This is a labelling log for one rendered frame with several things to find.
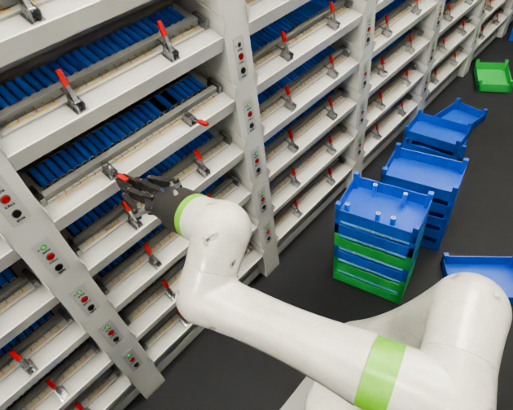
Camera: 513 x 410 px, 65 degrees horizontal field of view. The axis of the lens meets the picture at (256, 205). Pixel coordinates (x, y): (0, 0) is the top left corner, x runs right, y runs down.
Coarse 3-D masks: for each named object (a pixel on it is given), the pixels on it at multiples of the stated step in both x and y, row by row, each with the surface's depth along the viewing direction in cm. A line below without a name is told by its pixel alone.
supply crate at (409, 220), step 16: (352, 192) 162; (368, 192) 161; (384, 192) 159; (400, 192) 155; (416, 192) 151; (432, 192) 147; (336, 208) 150; (352, 208) 156; (368, 208) 155; (384, 208) 154; (400, 208) 153; (416, 208) 152; (368, 224) 146; (384, 224) 142; (400, 224) 148; (416, 224) 147; (416, 240) 140
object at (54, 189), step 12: (204, 96) 118; (180, 108) 113; (156, 120) 110; (168, 120) 111; (180, 120) 113; (144, 132) 107; (120, 144) 104; (132, 144) 106; (144, 144) 107; (108, 156) 102; (84, 168) 99; (96, 168) 101; (60, 180) 96; (72, 180) 97; (48, 192) 94
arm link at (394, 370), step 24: (384, 360) 59; (408, 360) 58; (432, 360) 59; (456, 360) 58; (480, 360) 58; (360, 384) 59; (384, 384) 57; (408, 384) 56; (432, 384) 56; (456, 384) 55; (480, 384) 56; (384, 408) 57; (408, 408) 56; (432, 408) 54; (456, 408) 54; (480, 408) 54
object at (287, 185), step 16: (336, 128) 193; (352, 128) 191; (320, 144) 186; (336, 144) 190; (304, 160) 181; (320, 160) 184; (288, 176) 174; (304, 176) 178; (272, 192) 170; (288, 192) 172; (272, 208) 164
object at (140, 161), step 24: (192, 72) 125; (216, 72) 119; (216, 96) 121; (216, 120) 120; (72, 144) 105; (168, 144) 109; (72, 168) 101; (120, 168) 103; (144, 168) 107; (72, 192) 98; (96, 192) 99; (48, 216) 91; (72, 216) 97
